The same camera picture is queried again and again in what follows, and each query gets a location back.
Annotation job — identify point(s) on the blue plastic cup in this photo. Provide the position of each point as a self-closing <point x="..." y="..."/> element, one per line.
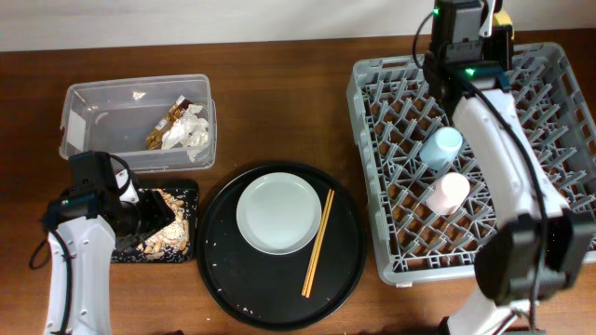
<point x="441" y="148"/>

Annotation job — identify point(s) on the pink plastic cup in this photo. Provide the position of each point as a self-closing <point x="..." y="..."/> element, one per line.
<point x="449" y="193"/>

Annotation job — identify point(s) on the white napkin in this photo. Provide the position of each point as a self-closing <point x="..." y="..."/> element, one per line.
<point x="189" y="130"/>

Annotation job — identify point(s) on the black rectangular tray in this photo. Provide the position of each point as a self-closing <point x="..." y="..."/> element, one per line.
<point x="146" y="184"/>

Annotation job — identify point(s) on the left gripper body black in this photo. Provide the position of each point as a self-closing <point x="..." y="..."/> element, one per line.
<point x="131" y="225"/>

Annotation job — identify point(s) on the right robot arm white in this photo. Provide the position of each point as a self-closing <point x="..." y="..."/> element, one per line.
<point x="540" y="243"/>

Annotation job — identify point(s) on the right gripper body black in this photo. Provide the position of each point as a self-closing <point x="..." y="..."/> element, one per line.
<point x="494" y="48"/>

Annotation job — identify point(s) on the brown snack wrapper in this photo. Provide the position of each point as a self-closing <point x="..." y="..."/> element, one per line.
<point x="154" y="139"/>

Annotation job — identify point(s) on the food scraps and shells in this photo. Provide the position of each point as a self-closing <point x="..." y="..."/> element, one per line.
<point x="172" y="243"/>

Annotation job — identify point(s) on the clear plastic waste bin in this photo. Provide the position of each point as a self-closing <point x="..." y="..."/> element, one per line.
<point x="116" y="116"/>

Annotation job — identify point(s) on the grey dishwasher rack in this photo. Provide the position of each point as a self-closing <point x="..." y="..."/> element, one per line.
<point x="392" y="115"/>

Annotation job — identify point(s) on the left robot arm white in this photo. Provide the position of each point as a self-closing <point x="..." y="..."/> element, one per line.
<point x="104" y="211"/>

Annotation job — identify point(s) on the yellow bowl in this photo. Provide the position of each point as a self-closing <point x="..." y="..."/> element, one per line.
<point x="501" y="19"/>

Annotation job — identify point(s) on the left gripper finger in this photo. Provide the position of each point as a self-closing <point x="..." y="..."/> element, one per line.
<point x="155" y="214"/>
<point x="123" y="242"/>

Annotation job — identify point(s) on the grey round plate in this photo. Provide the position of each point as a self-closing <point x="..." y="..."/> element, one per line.
<point x="278" y="213"/>

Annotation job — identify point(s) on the round black serving tray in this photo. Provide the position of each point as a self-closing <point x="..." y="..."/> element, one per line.
<point x="264" y="291"/>

